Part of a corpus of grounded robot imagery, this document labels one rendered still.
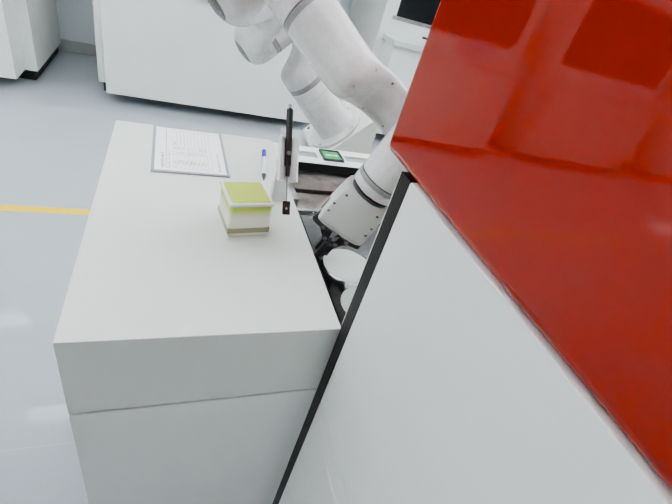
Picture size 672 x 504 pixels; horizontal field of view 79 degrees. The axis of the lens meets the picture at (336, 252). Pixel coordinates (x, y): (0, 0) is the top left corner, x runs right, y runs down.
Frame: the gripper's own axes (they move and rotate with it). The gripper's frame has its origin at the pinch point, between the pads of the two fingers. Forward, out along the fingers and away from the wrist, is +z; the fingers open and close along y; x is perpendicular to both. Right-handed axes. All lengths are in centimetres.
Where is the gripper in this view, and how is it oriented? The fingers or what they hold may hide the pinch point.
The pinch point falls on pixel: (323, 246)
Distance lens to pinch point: 80.4
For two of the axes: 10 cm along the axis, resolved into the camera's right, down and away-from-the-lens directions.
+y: -8.1, -5.4, -2.2
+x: -1.5, 5.6, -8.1
